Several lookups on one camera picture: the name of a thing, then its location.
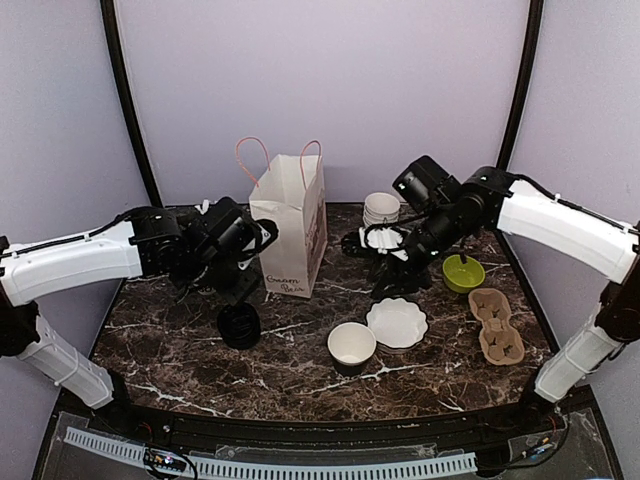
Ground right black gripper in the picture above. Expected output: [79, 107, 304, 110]
[367, 202, 466, 299]

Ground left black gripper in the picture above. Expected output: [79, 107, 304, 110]
[183, 251, 263, 306]

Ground stack of black cup lids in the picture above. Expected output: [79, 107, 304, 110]
[217, 303, 261, 350]

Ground stack of paper coffee cups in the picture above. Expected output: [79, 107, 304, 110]
[363, 192, 401, 227]

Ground black paper coffee cup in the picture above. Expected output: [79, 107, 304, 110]
[327, 322, 377, 377]

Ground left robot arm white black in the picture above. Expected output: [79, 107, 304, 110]
[1, 197, 278, 436]

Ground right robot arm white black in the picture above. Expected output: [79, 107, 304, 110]
[361, 156, 639, 434]

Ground white paper cup with straws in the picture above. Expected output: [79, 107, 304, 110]
[193, 285, 215, 296]

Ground white scalloped dish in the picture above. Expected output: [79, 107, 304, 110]
[365, 298, 429, 353]

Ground green bowl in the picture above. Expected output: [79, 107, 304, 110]
[442, 254, 486, 294]

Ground bundle of wrapped white straws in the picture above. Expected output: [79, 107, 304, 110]
[194, 199, 211, 215]

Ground white paper gift bag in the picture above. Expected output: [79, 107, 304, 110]
[249, 140, 328, 299]

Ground brown cardboard cup carrier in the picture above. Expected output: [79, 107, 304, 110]
[468, 288, 525, 366]

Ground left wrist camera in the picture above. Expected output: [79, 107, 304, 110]
[237, 219, 279, 271]

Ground right black frame post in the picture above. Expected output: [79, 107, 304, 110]
[496, 0, 545, 171]

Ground black frame post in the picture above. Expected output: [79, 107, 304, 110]
[100, 0, 163, 207]
[496, 0, 545, 171]

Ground left black frame post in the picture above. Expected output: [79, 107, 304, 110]
[100, 0, 163, 207]

